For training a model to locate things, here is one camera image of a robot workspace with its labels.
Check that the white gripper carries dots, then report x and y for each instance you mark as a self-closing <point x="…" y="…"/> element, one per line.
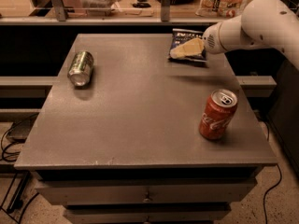
<point x="212" y="41"/>

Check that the blue chip bag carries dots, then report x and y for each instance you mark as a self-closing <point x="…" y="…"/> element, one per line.
<point x="187" y="45"/>

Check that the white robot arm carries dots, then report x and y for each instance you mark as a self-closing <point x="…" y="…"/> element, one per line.
<point x="262" y="24"/>

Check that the red coca-cola can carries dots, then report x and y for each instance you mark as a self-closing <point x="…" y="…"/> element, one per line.
<point x="220" y="108"/>

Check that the green soda can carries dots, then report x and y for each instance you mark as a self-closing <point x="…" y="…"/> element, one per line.
<point x="81" y="68"/>

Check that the clear plastic container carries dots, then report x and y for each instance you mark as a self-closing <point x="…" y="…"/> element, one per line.
<point x="98" y="7"/>

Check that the grey drawer cabinet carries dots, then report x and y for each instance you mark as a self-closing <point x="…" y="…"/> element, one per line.
<point x="138" y="120"/>

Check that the upper drawer with knob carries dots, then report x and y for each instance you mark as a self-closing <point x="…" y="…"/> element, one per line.
<point x="145" y="191"/>

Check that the lower drawer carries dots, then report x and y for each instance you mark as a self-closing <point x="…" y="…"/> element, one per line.
<point x="147" y="214"/>

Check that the metal railing shelf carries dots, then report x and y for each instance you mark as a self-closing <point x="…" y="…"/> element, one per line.
<point x="123" y="11"/>

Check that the black power adapter box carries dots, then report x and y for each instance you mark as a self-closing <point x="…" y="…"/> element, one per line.
<point x="19" y="132"/>

